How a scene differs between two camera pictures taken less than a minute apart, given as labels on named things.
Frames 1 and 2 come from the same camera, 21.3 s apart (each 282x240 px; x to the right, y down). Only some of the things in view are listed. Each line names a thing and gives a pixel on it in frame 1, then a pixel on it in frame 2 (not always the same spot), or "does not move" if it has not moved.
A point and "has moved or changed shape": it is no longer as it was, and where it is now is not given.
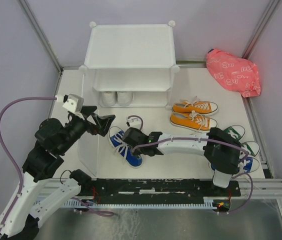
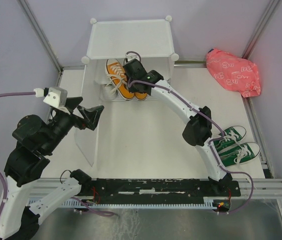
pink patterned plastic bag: x=234 y=72 does not move
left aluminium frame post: x=27 y=10 does not move
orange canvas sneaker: x=193 y=121 has moved or changed shape
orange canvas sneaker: x=202 y=107 to x=118 y=77
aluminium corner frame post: x=255 y=38 does not move
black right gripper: x=137 y=152 to x=133 y=89
